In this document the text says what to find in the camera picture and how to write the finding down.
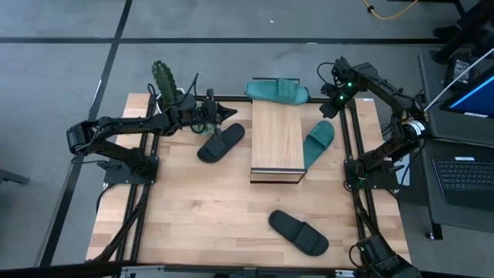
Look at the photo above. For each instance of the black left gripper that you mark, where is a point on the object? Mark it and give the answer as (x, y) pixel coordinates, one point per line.
(185, 116)

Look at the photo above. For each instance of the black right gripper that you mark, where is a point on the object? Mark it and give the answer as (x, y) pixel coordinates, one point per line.
(345, 89)

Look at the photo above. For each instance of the black rubber slide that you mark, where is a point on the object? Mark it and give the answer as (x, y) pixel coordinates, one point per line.
(299, 233)
(227, 143)

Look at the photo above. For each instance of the green rubber slide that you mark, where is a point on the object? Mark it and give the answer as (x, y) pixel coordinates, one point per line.
(318, 141)
(278, 92)

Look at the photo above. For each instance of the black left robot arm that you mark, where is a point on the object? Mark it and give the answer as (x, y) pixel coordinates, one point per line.
(127, 123)

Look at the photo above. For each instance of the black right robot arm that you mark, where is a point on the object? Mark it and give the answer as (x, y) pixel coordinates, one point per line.
(386, 92)

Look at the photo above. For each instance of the round light green succulent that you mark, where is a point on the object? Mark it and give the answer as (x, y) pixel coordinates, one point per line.
(206, 129)

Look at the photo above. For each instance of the white hexagonal plant pot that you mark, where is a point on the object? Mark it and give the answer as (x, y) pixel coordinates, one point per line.
(181, 91)

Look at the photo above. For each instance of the tall green cactus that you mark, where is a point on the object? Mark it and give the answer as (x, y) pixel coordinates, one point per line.
(164, 81)

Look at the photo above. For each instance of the white paper sheet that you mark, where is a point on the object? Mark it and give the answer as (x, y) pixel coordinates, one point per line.
(399, 178)

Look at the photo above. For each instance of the thin white rod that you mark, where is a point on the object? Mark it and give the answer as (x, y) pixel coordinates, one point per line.
(459, 79)

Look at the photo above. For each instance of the black power adapter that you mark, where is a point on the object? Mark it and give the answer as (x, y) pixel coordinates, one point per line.
(461, 71)

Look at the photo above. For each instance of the person's shoe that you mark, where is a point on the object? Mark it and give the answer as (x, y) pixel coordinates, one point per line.
(444, 31)

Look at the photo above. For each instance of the monitor with blue screen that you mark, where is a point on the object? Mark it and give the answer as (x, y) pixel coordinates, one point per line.
(478, 96)

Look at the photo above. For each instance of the black slanted stand leg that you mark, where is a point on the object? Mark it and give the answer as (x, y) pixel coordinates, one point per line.
(463, 36)

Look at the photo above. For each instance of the black laptop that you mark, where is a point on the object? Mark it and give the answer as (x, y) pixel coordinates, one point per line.
(467, 177)

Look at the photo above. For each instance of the black table leg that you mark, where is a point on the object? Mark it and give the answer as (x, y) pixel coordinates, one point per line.
(460, 9)

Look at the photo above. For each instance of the grey furniture foot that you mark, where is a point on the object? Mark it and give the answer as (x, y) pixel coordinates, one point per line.
(11, 177)

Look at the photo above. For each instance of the black rig crossbeam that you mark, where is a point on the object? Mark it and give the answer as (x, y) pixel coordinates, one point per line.
(58, 272)

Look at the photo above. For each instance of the black aluminium table frame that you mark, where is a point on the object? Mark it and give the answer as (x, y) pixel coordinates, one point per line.
(239, 98)

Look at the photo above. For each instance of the wooden shelf with black frame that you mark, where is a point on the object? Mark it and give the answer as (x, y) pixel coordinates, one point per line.
(276, 139)

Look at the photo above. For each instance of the silver metal bracket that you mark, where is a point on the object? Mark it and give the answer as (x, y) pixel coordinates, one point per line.
(143, 271)
(345, 274)

